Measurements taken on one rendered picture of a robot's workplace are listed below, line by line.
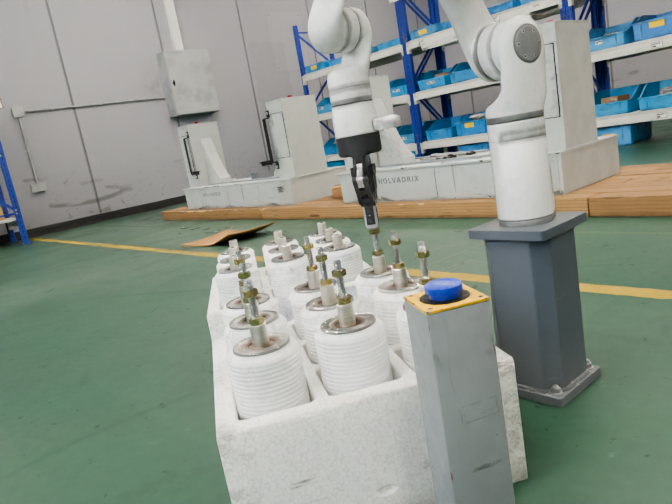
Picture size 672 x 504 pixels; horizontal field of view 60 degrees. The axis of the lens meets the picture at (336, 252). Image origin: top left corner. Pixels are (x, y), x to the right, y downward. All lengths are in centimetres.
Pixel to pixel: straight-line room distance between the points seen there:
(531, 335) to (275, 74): 770
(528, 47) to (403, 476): 66
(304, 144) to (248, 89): 421
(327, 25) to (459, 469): 66
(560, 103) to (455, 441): 219
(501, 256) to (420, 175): 212
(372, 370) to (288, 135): 334
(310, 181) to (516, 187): 317
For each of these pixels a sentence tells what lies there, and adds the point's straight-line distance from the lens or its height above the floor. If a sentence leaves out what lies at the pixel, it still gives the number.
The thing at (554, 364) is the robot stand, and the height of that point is 6.
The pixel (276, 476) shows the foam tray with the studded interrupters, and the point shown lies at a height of 11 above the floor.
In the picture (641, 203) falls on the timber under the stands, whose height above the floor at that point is 5.
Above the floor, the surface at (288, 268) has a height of 24.
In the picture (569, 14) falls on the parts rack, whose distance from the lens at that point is 557.
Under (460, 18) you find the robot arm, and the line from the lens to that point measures 101.
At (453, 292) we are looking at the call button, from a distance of 61.
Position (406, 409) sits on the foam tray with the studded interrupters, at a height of 15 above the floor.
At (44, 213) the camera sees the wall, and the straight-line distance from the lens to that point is 702.
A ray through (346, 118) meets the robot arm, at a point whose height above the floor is 52.
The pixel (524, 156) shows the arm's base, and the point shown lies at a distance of 99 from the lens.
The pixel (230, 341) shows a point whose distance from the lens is 86.
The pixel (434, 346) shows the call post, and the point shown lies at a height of 28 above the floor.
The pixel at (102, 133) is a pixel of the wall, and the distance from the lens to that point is 727.
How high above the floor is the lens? 50
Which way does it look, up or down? 11 degrees down
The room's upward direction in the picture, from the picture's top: 10 degrees counter-clockwise
